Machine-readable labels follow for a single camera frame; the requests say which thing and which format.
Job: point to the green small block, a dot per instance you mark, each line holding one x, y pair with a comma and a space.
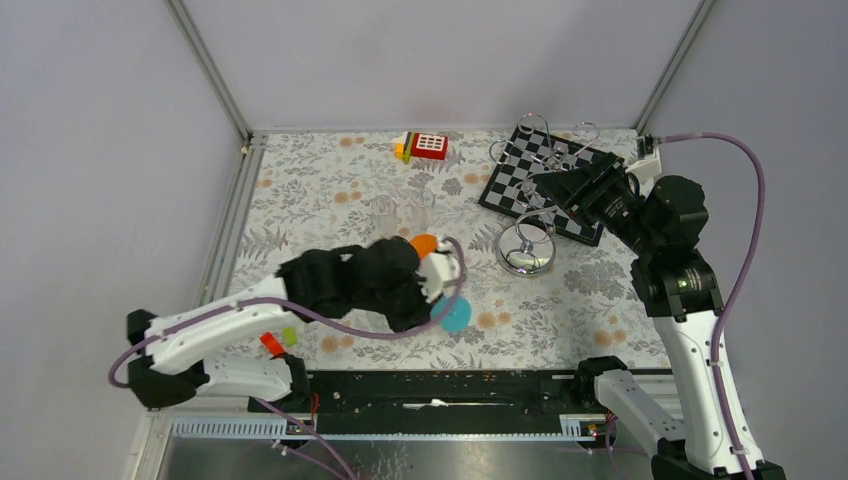
290, 337

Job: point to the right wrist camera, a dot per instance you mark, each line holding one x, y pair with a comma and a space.
646, 165

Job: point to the black white chess board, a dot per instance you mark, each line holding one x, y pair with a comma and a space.
528, 153

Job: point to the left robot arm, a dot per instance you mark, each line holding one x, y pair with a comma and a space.
179, 357

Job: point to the chrome wine glass rack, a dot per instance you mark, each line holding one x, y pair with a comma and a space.
527, 247

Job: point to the red small block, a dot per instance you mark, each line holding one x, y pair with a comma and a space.
273, 346

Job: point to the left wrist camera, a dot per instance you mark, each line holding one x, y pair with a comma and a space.
438, 274

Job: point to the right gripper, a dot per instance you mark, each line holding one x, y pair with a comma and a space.
581, 189

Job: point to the clear champagne flute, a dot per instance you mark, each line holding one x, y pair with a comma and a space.
422, 204

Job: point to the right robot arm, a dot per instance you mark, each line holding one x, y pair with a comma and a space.
680, 293

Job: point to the teal wine glass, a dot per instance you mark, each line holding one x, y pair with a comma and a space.
453, 314

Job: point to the orange wine glass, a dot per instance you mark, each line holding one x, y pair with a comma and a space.
424, 244

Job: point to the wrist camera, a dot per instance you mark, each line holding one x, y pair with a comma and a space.
646, 165
438, 274

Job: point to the colourful toy brick block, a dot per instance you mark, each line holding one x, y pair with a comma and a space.
419, 145

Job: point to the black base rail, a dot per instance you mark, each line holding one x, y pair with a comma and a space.
451, 403

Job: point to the clear wine glass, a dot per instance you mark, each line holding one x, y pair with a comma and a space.
384, 216

